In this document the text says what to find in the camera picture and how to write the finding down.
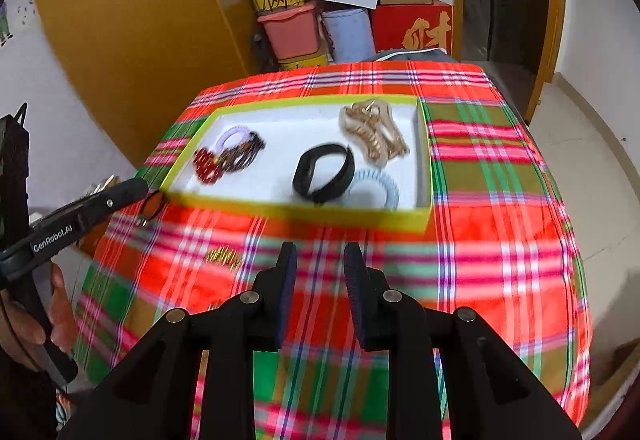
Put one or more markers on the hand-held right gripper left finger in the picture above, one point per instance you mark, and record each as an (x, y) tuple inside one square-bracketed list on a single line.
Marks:
[(287, 290)]

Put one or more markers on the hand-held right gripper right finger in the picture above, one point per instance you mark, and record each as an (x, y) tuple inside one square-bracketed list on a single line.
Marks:
[(352, 290)]

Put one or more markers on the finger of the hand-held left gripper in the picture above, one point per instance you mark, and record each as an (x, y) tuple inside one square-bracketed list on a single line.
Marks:
[(120, 195)]

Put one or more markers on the black wristband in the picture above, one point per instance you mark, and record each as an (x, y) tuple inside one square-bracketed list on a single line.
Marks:
[(300, 175)]

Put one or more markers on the brown beaded pendant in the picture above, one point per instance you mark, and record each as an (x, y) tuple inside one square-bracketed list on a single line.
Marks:
[(237, 159)]

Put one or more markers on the yellow-green cardboard box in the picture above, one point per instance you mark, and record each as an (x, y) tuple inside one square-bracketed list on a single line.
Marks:
[(280, 135)]

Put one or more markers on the translucent beige hair claw clip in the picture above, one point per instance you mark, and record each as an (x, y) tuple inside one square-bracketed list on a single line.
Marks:
[(372, 135)]

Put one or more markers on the person's left hand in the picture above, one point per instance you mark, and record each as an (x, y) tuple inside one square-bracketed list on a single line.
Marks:
[(60, 305)]

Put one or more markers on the plaid tablecloth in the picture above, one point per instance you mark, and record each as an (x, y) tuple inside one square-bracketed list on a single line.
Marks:
[(475, 220)]

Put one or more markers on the wooden wardrobe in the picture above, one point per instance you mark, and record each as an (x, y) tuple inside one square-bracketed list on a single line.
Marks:
[(140, 30)]

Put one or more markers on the pink plastic bucket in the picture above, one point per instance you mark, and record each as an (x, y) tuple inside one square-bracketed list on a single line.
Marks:
[(292, 33)]

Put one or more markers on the grey zipped bag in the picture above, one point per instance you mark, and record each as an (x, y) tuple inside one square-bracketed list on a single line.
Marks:
[(405, 55)]

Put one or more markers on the pale blue bucket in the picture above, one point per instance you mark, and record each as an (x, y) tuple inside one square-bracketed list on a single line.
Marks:
[(347, 35)]

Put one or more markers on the red gift box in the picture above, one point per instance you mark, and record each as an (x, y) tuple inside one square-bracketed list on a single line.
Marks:
[(410, 28)]

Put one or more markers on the wooden door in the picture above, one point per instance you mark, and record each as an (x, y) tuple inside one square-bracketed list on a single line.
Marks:
[(547, 20)]

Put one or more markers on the wall sticker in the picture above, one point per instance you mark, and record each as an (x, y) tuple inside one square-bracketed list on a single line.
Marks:
[(12, 10)]

